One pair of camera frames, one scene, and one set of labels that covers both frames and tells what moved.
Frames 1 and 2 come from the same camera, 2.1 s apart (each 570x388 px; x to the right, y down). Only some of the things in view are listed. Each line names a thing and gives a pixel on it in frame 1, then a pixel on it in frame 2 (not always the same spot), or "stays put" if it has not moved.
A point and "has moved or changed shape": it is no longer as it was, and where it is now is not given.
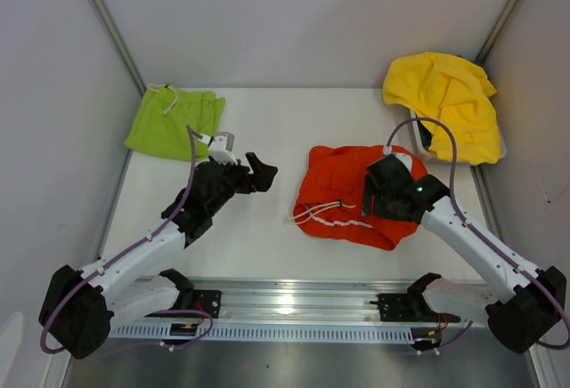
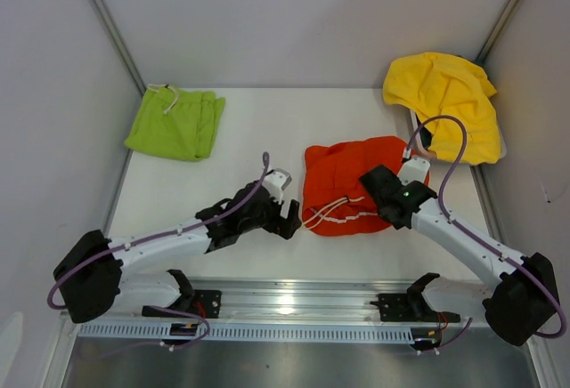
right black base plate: (409, 307) stays put
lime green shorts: (159, 125) stays put
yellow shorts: (454, 90) stays put
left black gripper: (261, 178) to (282, 226)
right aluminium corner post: (501, 24) stays put
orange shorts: (329, 201) has moved or changed shape
